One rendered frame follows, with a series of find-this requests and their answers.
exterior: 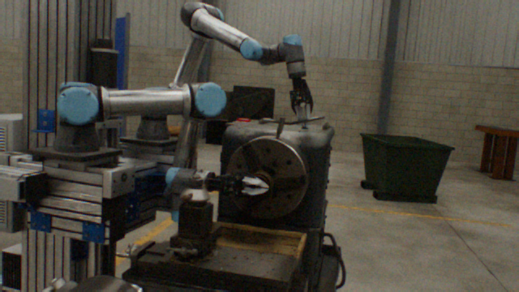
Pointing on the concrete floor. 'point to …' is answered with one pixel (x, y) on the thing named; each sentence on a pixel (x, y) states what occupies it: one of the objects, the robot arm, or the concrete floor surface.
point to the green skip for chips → (403, 167)
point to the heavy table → (499, 152)
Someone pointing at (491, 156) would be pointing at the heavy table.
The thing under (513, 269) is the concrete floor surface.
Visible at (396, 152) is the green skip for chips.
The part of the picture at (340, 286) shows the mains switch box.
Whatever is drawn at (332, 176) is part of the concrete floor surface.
